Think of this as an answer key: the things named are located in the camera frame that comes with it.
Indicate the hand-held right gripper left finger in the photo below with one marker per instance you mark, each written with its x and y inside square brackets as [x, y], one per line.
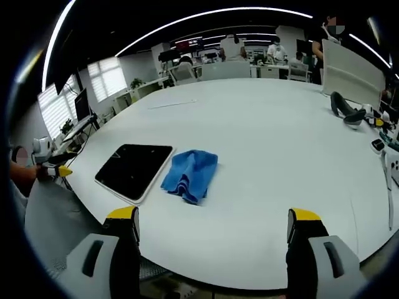
[123, 236]

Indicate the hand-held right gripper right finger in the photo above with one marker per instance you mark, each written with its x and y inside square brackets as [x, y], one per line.
[304, 249]

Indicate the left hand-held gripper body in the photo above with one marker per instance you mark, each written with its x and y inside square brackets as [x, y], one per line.
[42, 149]

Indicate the black mirror with white frame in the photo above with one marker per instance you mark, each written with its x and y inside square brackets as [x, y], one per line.
[132, 169]

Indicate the blue cleaning cloth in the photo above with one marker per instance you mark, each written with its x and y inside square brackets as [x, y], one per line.
[190, 172]

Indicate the green potted plant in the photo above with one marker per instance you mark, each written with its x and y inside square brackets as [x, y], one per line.
[136, 83]
[66, 126]

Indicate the white window blind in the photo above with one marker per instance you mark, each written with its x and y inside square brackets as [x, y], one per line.
[57, 106]
[107, 78]

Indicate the black computer monitor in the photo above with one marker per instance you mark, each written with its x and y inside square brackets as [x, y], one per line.
[82, 104]

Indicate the white smartphone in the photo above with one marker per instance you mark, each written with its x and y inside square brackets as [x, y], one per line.
[396, 171]

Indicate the small white device black screen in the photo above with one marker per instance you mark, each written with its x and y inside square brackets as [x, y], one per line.
[377, 144]

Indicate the grey neck-worn device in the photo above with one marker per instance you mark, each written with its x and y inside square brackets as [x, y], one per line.
[346, 112]

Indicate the white gripper with yellow tip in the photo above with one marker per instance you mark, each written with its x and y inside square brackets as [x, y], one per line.
[377, 118]

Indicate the white office chair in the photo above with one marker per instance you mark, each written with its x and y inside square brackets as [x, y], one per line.
[184, 73]
[299, 71]

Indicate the white desk divider panel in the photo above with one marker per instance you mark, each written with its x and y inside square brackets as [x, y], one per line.
[352, 73]

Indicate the white low partition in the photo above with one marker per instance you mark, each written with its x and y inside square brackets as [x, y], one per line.
[226, 71]

